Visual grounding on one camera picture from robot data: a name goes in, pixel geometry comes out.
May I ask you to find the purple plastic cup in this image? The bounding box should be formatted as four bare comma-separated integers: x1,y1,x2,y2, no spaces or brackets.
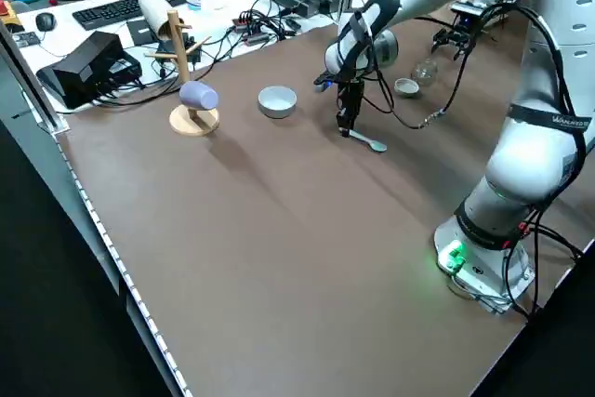
178,81,219,111

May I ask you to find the black keyboard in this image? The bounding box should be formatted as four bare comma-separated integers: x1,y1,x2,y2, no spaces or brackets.
72,0,190,30

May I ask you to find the black flat pad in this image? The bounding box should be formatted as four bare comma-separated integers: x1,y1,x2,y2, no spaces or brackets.
126,19,162,47

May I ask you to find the usb hub with plugs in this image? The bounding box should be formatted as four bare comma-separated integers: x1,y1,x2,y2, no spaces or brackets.
231,13,271,46

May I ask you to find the aluminium frame bar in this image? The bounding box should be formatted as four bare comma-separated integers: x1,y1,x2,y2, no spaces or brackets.
0,20,71,134

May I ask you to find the white desk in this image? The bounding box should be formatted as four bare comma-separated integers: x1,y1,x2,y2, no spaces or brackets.
8,0,466,112

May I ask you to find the grey round bowl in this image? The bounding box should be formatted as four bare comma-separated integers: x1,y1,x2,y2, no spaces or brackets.
258,86,298,119

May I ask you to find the white paper roll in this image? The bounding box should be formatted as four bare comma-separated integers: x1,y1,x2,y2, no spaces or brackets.
138,0,180,43

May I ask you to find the transparent glass spice bottle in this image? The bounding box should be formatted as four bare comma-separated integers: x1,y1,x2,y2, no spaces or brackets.
411,60,439,87

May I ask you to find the black electronics box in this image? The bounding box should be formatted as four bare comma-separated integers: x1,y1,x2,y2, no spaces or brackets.
36,31,143,109

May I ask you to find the wooden mug stand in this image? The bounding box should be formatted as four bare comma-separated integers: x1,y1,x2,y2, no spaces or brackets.
143,10,220,138

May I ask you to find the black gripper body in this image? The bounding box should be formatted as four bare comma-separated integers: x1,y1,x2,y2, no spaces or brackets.
337,80,366,114
443,27,473,47

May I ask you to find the green plastic spoon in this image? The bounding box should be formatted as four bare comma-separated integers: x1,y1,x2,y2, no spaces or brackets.
348,129,388,153

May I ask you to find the grey table edge rail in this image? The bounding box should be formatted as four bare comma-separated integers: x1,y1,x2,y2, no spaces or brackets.
50,129,194,397

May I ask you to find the round grey bottle lid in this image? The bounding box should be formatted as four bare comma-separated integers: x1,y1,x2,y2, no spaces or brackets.
393,77,421,99

